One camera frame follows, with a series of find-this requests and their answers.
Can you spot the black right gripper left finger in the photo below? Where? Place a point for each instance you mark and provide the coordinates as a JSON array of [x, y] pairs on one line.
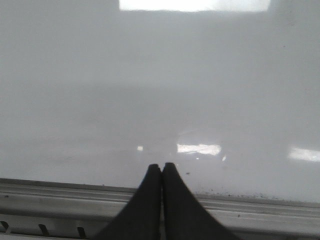
[[140, 218]]

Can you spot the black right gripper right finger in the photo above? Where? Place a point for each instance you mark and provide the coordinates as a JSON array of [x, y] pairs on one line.
[[184, 216]]

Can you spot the white whiteboard with metal frame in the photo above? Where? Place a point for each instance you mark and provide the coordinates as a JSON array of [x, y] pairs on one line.
[[94, 91]]

